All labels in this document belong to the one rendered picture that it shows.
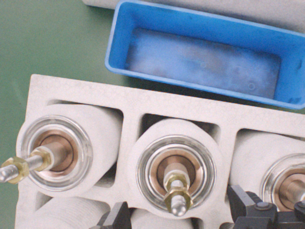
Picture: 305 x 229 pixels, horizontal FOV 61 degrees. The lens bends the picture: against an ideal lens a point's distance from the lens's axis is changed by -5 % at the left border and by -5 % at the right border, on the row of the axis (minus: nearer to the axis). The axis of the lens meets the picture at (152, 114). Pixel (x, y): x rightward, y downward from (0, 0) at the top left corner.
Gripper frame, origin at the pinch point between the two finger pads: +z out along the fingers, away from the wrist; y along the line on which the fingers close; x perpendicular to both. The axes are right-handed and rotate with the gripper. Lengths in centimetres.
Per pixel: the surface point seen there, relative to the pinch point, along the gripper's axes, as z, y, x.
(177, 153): 9.8, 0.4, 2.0
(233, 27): 25.0, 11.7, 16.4
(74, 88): 17.1, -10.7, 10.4
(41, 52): 35.1, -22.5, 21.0
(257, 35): 26.5, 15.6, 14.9
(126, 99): 17.1, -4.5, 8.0
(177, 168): 7.5, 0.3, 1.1
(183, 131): 10.1, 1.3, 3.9
